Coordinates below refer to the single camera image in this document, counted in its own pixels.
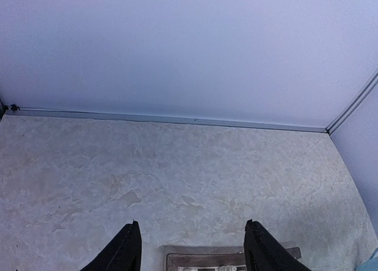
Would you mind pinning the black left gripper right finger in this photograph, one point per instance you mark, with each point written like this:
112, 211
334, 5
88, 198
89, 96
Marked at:
264, 252

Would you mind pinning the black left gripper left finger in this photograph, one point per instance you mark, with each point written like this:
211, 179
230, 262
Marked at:
122, 253

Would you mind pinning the wooden chessboard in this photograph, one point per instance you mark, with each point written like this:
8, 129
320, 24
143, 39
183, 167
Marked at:
213, 258

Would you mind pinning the light blue mug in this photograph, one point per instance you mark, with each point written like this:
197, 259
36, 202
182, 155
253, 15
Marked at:
369, 265

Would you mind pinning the back aluminium rail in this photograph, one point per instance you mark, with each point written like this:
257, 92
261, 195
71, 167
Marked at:
21, 111

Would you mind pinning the right aluminium post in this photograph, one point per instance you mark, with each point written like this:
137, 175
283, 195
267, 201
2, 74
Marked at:
356, 101

